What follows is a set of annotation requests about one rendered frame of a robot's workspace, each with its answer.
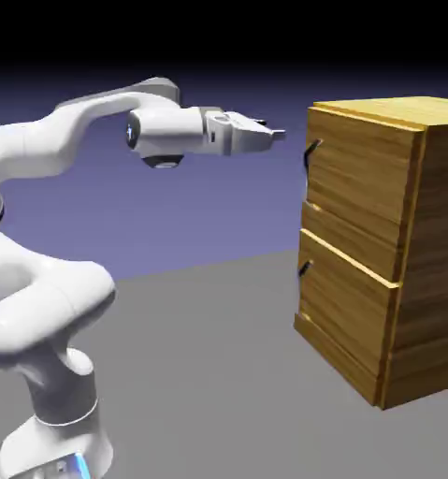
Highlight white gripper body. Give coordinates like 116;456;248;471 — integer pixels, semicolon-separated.
228;110;275;157

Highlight tall wooden cabinet door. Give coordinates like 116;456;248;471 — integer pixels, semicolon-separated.
300;107;426;283

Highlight light wood cabinet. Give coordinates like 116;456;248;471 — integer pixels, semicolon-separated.
293;95;448;412

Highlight short wooden cabinet door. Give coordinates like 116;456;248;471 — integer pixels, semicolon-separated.
293;228;400;408

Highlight long dark curved handle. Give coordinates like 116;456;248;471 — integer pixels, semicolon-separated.
303;138;325;208

